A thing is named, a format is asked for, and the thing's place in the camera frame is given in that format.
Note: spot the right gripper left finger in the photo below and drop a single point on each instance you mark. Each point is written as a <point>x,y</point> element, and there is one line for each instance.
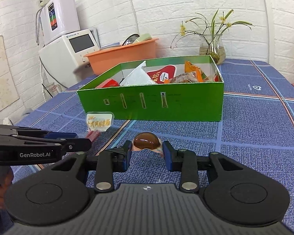
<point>116,159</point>

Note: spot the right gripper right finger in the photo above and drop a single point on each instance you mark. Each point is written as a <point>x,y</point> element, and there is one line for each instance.
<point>185,162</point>

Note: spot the brown braised egg packet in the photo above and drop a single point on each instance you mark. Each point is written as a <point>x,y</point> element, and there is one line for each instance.
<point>147,141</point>

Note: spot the red mixed nuts bag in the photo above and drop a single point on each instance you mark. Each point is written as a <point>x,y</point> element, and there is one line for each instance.
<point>163,75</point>

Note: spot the orange walnut snack bag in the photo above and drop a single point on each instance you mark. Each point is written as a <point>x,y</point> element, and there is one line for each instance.
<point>189,77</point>

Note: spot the person's left hand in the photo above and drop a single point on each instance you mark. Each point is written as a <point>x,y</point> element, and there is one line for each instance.
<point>4,186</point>

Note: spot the red sausage packet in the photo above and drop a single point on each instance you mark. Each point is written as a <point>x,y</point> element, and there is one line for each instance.
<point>93,135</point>

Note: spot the pale cracker snack packet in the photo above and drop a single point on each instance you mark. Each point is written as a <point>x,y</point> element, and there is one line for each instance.
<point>99,121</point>

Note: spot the green cardboard box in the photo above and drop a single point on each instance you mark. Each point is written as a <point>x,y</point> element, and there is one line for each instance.
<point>200,101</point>

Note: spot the red candy packet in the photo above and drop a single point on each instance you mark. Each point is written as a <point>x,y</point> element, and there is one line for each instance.
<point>108,83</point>

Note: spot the white foil snack bag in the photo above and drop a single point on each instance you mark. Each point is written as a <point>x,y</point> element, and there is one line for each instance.
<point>137,77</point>

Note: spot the orange green snack bag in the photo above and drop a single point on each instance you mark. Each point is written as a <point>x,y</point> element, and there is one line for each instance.
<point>195,71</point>

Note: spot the white screen appliance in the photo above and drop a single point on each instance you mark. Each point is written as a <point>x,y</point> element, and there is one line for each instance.
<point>64,59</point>

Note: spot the orange plastic basin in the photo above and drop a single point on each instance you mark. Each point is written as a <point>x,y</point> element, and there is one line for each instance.
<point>103,60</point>

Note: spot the steel bowl in basin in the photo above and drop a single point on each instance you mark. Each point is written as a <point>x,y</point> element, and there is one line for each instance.
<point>131,39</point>

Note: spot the green plate in basin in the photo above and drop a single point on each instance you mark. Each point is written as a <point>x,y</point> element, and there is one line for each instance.
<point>143,37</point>

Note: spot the glass vase with plant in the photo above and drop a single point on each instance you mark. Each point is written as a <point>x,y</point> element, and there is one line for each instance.
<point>210,33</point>

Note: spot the white water purifier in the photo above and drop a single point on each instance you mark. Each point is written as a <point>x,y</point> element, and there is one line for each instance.
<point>58,17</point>

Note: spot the beige wall board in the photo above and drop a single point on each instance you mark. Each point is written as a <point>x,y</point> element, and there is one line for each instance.
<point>8,92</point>

